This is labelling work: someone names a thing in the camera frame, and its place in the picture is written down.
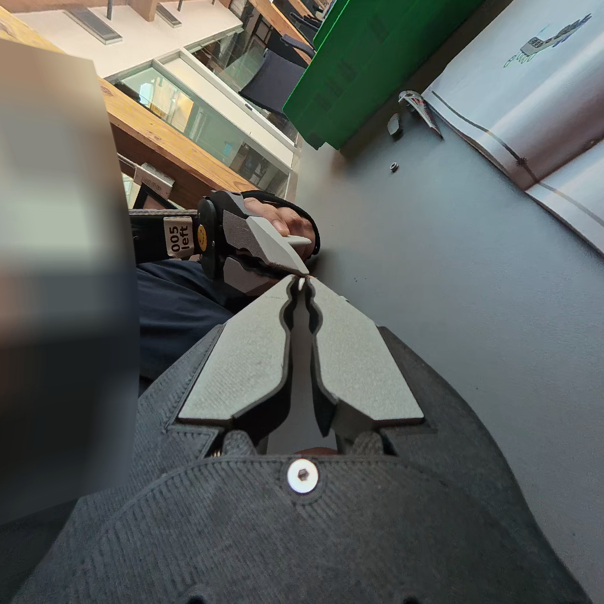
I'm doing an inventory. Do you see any person's left hand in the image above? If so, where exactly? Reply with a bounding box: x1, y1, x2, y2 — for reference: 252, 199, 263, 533
243, 198, 315, 259

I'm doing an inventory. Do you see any long grey lego panel piece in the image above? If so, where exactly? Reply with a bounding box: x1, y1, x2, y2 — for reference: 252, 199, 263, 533
398, 90, 445, 140

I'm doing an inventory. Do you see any black office chair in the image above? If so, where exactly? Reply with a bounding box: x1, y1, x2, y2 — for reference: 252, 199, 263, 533
265, 31, 317, 59

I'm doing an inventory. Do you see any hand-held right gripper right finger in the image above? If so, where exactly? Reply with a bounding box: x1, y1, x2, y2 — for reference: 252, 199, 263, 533
304, 277, 424, 451

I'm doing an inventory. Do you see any wooden beam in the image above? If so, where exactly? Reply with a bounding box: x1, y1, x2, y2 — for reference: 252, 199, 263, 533
0, 7, 258, 210

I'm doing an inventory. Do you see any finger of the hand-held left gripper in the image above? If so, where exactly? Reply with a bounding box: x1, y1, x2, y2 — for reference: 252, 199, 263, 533
223, 255, 281, 298
222, 210, 310, 277

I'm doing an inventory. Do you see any green plastic bin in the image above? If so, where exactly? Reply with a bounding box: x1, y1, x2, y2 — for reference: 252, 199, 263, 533
283, 0, 473, 152

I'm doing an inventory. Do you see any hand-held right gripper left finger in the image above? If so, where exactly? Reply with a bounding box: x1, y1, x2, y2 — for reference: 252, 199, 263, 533
177, 275, 300, 448

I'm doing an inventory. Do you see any open lego instruction booklet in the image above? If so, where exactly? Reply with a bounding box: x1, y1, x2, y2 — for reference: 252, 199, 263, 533
422, 0, 604, 255

